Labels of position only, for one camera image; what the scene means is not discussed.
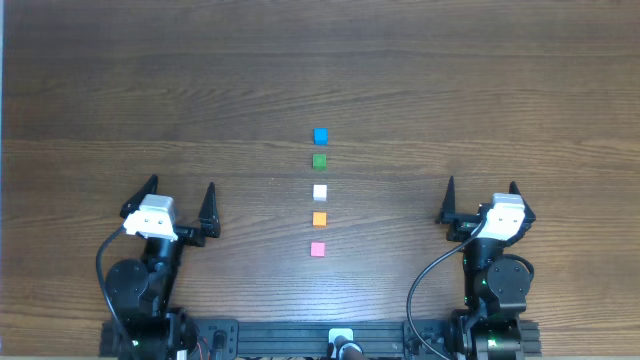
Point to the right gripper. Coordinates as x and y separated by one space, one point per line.
460 227

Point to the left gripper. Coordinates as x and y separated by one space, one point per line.
192 235

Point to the orange cube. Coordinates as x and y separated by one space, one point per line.
319 219

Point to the pink cube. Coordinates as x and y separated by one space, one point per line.
317 249

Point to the green cube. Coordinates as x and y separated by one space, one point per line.
319 162

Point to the blue cube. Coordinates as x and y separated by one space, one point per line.
320 136

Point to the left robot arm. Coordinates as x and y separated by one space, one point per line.
130 290

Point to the white cube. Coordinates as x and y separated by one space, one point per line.
320 192

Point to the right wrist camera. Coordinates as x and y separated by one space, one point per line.
505 217

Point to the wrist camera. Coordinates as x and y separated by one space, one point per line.
152 217
505 217

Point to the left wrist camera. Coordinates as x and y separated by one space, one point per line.
152 217

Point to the mounting rail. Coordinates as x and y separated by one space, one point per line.
290 340

